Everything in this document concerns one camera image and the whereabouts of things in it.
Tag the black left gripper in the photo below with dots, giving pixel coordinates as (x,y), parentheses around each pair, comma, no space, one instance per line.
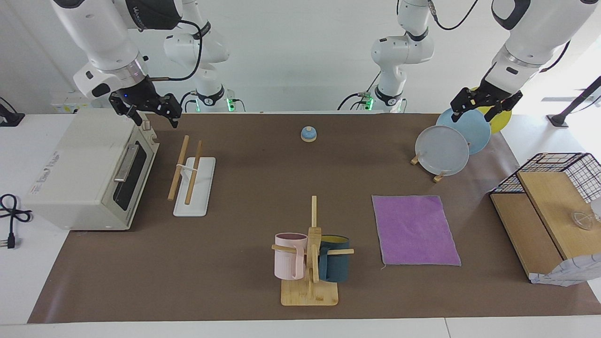
(486,94)

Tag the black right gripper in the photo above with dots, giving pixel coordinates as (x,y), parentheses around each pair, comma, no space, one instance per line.
(143,96)

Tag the purple and grey towel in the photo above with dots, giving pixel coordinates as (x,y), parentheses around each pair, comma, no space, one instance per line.
(415,230)

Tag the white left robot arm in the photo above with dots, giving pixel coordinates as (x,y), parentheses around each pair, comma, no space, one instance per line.
(530,28)

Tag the wooden plate rack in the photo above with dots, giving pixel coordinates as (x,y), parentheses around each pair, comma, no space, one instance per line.
(439,177)

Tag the white towel rack wooden rods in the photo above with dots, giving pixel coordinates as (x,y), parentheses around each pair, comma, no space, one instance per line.
(197,188)

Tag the light blue plate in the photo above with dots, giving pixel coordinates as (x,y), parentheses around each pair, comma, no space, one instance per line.
(474,129)

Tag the yellow plate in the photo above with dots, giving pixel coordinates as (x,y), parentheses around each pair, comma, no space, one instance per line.
(503,119)

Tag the grey plate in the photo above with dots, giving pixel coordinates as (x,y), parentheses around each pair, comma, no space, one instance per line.
(441,150)

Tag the beige toaster oven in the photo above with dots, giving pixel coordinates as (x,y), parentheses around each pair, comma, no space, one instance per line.
(80,169)

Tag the black stand leg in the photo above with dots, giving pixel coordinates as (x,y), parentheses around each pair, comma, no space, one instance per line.
(575,105)

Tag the wooden shelf unit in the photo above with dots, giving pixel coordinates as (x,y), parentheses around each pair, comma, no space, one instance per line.
(544,220)

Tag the clear glass dish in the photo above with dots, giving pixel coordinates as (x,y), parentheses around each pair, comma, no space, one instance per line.
(582,219)

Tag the blue call bell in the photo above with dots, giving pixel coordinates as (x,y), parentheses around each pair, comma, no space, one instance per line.
(308,134)

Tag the brown table mat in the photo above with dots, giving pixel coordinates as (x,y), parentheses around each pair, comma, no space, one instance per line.
(235,263)

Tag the marble patterned sheet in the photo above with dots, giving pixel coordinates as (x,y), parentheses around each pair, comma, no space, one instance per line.
(568,272)

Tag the pink mug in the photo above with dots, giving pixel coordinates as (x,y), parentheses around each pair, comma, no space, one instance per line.
(286,258)

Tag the dark teal mug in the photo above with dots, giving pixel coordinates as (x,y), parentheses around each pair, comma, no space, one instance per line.
(335,265)

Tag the wooden mug tree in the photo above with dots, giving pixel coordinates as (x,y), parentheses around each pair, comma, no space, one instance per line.
(312,293)

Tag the white wall socket box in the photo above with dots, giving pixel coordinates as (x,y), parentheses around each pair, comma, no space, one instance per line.
(70,101)

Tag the black clamp mount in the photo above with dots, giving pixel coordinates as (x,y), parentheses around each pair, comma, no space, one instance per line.
(9,117)

